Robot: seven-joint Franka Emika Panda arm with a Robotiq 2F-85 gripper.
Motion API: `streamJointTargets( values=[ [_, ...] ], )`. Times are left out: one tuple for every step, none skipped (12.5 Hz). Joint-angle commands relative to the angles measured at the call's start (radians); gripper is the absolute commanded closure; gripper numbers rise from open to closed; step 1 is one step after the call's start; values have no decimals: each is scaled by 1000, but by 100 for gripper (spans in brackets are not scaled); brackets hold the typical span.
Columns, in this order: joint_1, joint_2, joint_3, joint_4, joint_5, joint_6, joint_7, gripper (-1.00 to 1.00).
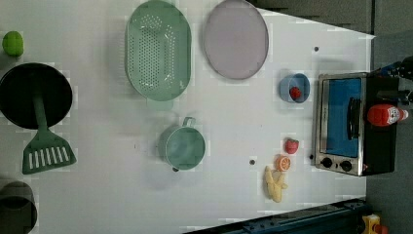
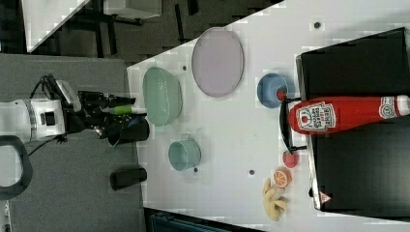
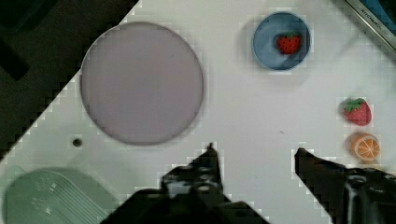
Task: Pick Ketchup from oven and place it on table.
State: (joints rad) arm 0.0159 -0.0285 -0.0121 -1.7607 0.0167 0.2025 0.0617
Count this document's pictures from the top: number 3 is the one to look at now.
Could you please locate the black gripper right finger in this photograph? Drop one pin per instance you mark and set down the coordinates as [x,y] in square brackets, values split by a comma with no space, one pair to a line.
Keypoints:
[349,195]

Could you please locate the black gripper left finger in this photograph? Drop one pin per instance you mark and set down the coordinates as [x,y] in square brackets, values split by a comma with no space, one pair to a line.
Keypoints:
[199,180]

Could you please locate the toy orange half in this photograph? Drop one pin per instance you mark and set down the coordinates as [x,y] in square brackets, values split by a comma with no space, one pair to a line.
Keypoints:
[365,147]

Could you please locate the toy strawberry on table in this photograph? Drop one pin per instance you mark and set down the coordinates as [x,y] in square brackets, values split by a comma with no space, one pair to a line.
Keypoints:
[357,111]

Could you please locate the large grey round plate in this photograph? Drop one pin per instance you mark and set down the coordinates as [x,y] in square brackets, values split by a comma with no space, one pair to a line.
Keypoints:
[141,83]

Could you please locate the green dish rack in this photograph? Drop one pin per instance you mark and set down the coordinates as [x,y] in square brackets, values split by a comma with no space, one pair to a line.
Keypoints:
[53,196]

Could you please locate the small blue bowl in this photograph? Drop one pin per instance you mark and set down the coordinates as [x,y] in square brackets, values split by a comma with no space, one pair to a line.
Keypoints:
[263,43]

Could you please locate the toy strawberry in bowl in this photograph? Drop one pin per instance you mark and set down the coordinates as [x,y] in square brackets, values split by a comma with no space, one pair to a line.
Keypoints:
[288,43]

